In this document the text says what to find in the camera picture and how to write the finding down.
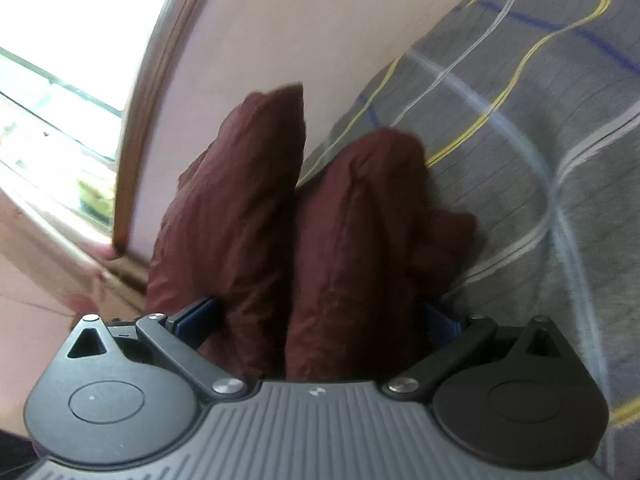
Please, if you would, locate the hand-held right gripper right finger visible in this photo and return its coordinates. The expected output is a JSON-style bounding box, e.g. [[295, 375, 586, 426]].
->
[[382, 301, 577, 402]]

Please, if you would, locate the maroon garment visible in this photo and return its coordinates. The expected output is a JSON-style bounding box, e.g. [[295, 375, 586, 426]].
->
[[146, 82, 478, 385]]

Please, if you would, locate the grey plaid bed sheet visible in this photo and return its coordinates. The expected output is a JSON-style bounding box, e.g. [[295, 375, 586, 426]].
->
[[295, 0, 640, 480]]

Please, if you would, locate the wooden framed window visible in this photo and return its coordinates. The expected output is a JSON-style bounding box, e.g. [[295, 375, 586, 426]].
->
[[0, 0, 223, 263]]

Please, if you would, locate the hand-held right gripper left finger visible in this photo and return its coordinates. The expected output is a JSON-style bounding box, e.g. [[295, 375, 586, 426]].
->
[[62, 296, 247, 402]]

